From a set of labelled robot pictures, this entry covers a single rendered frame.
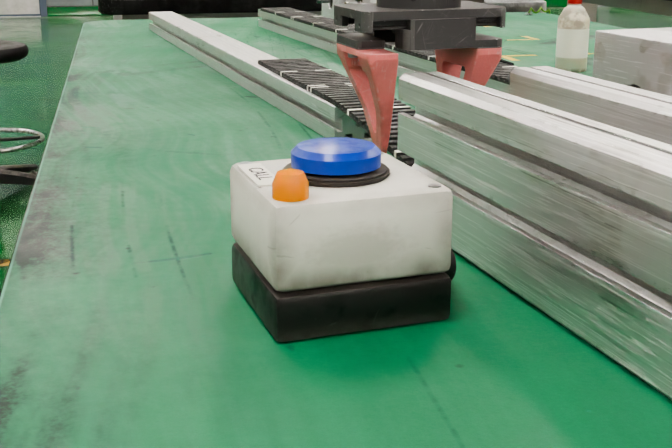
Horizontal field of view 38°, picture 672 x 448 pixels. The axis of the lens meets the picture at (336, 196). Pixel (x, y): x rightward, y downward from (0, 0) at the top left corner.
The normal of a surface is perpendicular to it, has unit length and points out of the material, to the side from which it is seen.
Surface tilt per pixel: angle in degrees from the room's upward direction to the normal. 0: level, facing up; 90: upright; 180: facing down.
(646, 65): 90
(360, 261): 90
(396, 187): 0
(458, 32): 90
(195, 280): 0
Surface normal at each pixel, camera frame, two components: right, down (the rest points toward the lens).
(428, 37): 0.32, 0.25
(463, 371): 0.00, -0.96
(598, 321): -0.94, 0.09
